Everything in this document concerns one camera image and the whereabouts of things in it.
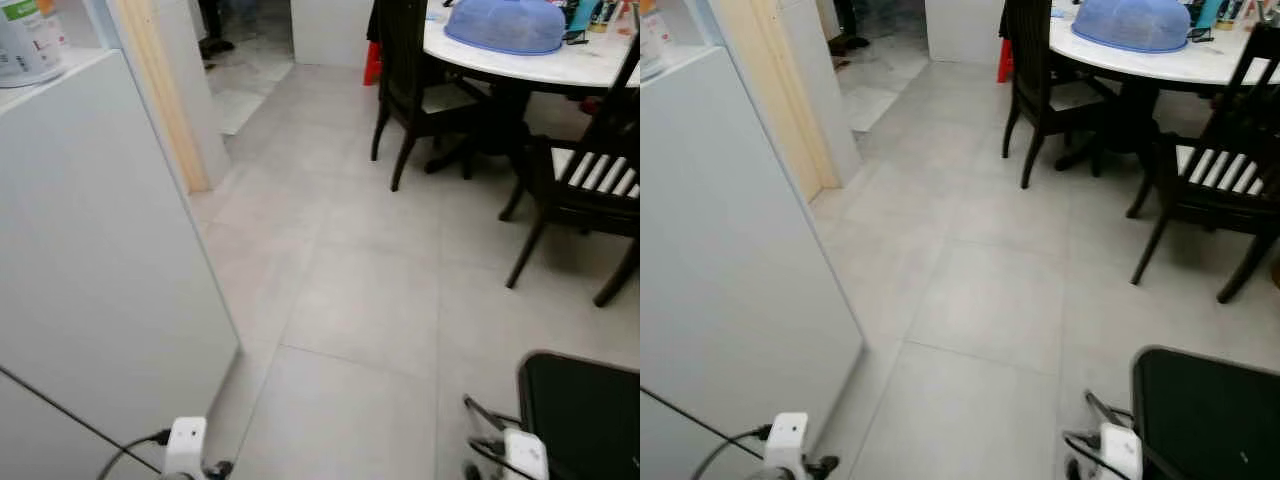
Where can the dark chair with striped cushion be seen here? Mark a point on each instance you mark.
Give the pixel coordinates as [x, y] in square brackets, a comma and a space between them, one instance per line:
[1210, 205]
[590, 205]

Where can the black white striped seat cushion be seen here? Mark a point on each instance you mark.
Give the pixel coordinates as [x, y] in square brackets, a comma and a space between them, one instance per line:
[1220, 170]
[595, 170]

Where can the white cabinet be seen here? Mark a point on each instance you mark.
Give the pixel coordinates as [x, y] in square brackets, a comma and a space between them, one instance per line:
[730, 280]
[90, 250]

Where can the black rounded flat panel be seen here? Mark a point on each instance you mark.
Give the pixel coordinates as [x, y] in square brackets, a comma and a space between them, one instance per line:
[585, 420]
[1210, 420]

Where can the white round dining table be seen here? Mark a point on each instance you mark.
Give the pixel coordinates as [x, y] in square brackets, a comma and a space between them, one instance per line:
[1180, 65]
[560, 68]

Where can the teal carton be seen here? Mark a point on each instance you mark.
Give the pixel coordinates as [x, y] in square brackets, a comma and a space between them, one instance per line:
[583, 12]
[1207, 10]

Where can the blue mesh food cover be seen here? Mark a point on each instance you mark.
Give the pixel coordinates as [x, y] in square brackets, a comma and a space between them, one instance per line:
[1130, 25]
[505, 25]

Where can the person's feet in dark shoes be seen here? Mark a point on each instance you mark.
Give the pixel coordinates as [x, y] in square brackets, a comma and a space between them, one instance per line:
[845, 42]
[212, 45]

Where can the dark wooden chair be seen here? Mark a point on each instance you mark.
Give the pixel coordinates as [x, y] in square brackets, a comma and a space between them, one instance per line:
[1030, 60]
[400, 60]

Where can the red plastic stool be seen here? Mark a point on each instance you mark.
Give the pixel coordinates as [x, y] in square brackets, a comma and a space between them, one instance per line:
[372, 65]
[1004, 62]

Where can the light wooden door frame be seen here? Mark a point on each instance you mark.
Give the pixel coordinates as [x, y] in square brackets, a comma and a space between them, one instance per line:
[160, 90]
[775, 90]

